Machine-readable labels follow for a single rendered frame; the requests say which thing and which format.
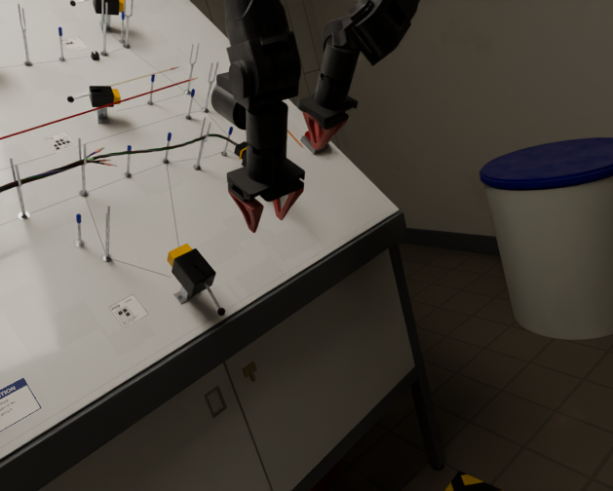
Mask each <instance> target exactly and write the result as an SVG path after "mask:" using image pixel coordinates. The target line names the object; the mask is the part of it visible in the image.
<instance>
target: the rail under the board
mask: <svg viewBox="0 0 613 491"><path fill-rule="evenodd" d="M405 236H407V229H406V225H405V220H404V215H403V212H397V213H395V214H394V215H392V216H390V217H389V218H387V219H386V220H384V221H383V222H381V223H379V224H378V225H376V226H375V227H373V228H371V229H370V230H368V231H367V232H365V233H363V234H362V235H360V236H359V237H357V238H355V239H354V240H352V241H351V242H350V243H348V244H346V245H345V246H343V247H341V248H340V249H338V250H337V251H335V252H333V253H332V254H330V255H329V256H327V257H325V258H324V259H322V260H321V261H319V262H318V263H316V264H314V265H313V266H311V267H310V268H308V269H306V270H305V271H303V272H302V273H300V274H298V275H297V276H295V277H294V278H292V279H290V280H289V281H287V282H286V283H283V284H282V285H280V286H279V287H277V288H275V289H274V290H272V291H271V292H269V293H267V294H266V295H264V296H263V297H261V298H259V299H258V300H256V301H255V302H253V303H252V304H250V305H248V306H247V307H246V308H245V309H243V310H241V311H240V312H238V313H237V314H235V315H233V316H232V317H230V318H229V319H227V320H225V321H223V322H222V323H220V324H218V325H217V326H215V327H214V328H212V329H210V330H209V331H207V332H206V333H204V334H202V335H201V336H199V337H198V338H196V339H194V340H193V341H191V342H190V343H188V344H186V345H185V346H183V347H182V348H180V349H179V350H177V351H175V352H174V353H172V354H171V355H169V356H167V357H166V358H164V359H162V360H160V361H159V362H157V363H156V364H154V365H152V366H151V367H149V368H148V369H146V370H144V371H143V372H141V373H140V374H138V375H136V376H135V377H134V378H133V379H131V380H129V381H128V382H126V383H125V384H123V385H121V386H120V387H118V388H117V389H115V390H114V391H112V392H110V393H109V394H107V395H106V396H104V397H102V398H100V399H99V400H97V401H95V402H94V403H92V404H91V405H89V406H87V407H86V408H84V409H83V410H81V411H79V412H78V413H76V414H75V415H73V416H71V417H70V418H68V419H67V420H65V421H63V422H62V423H60V424H59V425H57V426H55V427H54V428H52V429H51V430H49V431H48V432H46V433H44V434H42V435H41V436H39V437H37V438H36V439H34V440H33V441H31V442H29V443H28V444H26V445H25V446H24V447H22V448H21V449H19V450H18V451H16V452H14V453H13V454H11V455H10V456H8V457H6V458H5V459H3V460H2V461H0V491H38V490H40V489H41V488H42V487H44V486H45V485H47V484H48V483H50V482H51V481H53V480H54V479H55V478H57V477H58V476H60V475H61V474H63V473H64V472H66V471H67V470H69V469H70V468H72V467H73V466H75V465H76V464H78V463H79V462H80V461H82V460H83V459H85V458H86V457H88V456H89V455H91V454H92V453H93V452H95V451H96V450H98V449H99V448H100V447H101V446H103V445H104V444H105V443H107V442H108V441H110V440H111V439H113V438H114V437H116V436H117V435H118V434H120V433H122V432H123V431H125V430H126V429H128V428H129V427H130V426H132V425H133V424H135V423H136V422H138V421H139V420H141V419H142V418H143V417H145V416H146V415H148V414H149V413H151V412H152V411H154V410H155V409H156V408H158V407H159V406H161V405H162V404H164V403H165V402H167V401H168V400H169V399H171V398H172V397H174V396H176V395H177V394H179V393H180V392H181V391H183V390H184V389H186V388H187V387H189V386H190V385H192V384H193V383H194V382H196V381H197V380H199V379H200V378H202V377H203V376H205V375H206V374H207V373H209V372H210V371H212V370H213V369H215V368H216V367H218V366H219V365H220V364H222V363H223V362H225V361H226V360H228V359H230V358H231V357H232V356H234V355H235V354H237V353H238V352H240V351H241V350H242V349H243V348H244V347H246V346H247V345H249V344H250V343H252V342H253V341H255V340H256V339H257V338H259V337H260V336H262V335H263V334H265V333H266V332H268V331H269V330H270V329H272V328H273V327H275V326H276V325H278V324H279V323H281V322H282V321H284V320H285V319H287V318H288V317H290V316H291V315H293V314H294V313H295V312H297V311H298V310H300V309H301V308H303V307H304V306H306V305H307V304H308V303H310V302H311V301H313V300H314V299H316V298H317V297H319V296H320V295H321V294H323V293H324V292H326V291H327V290H329V289H330V288H332V287H333V286H334V285H336V284H337V283H339V282H341V281H342V280H344V279H345V278H346V277H348V276H349V275H351V274H352V273H354V272H355V271H357V270H358V269H359V268H361V267H362V266H363V265H364V264H366V263H367V262H369V261H370V260H371V259H373V258H374V257H376V256H377V255H379V254H380V253H382V252H383V251H384V250H386V249H387V248H389V247H390V246H392V245H394V244H395V243H396V242H398V241H399V240H401V239H402V238H404V237H405Z"/></svg>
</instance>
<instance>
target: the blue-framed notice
mask: <svg viewBox="0 0 613 491"><path fill-rule="evenodd" d="M41 409H43V407H42V405H41V403H40V402H39V400H38V398H37V397H36V395H35V394H34V393H33V391H32V389H31V387H30V386H29V384H28V382H27V381H26V379H25V377H24V376H23V377H21V378H19V379H18V380H16V381H14V382H13V383H11V384H9V385H7V386H5V387H3V388H1V389H0V434H1V433H2V432H4V431H6V430H7V429H9V428H10V427H12V426H14V425H15V424H17V423H19V422H20V421H22V420H24V419H26V418H27V417H29V416H31V415H33V414H34V413H36V412H38V411H39V410H41Z"/></svg>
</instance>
